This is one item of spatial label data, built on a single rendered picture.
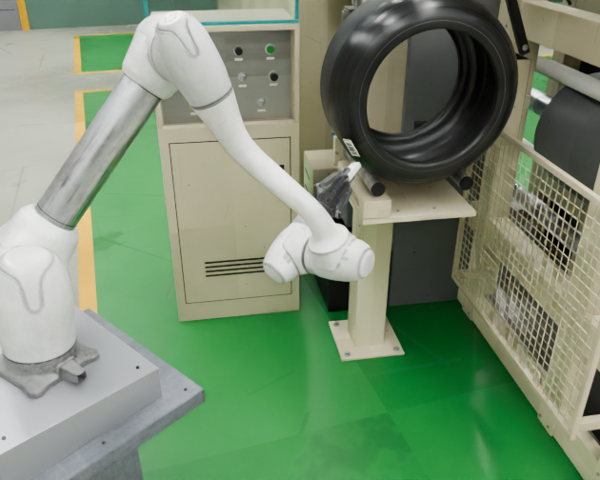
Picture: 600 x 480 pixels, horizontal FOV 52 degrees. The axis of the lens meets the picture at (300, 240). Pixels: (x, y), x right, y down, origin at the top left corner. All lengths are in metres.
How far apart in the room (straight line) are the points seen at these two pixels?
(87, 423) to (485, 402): 1.57
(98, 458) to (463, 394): 1.52
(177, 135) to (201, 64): 1.17
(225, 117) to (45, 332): 0.58
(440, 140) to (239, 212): 0.91
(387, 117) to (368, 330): 0.91
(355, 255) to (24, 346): 0.74
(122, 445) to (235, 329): 1.43
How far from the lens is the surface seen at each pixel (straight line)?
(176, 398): 1.49
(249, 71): 2.44
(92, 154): 1.48
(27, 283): 1.35
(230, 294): 2.77
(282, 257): 1.54
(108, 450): 1.42
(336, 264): 1.45
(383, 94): 2.17
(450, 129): 2.15
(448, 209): 2.01
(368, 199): 1.88
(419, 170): 1.87
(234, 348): 2.66
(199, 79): 1.31
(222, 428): 2.33
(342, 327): 2.75
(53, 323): 1.38
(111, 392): 1.41
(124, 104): 1.46
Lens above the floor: 1.65
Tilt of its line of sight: 29 degrees down
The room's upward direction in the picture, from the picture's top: straight up
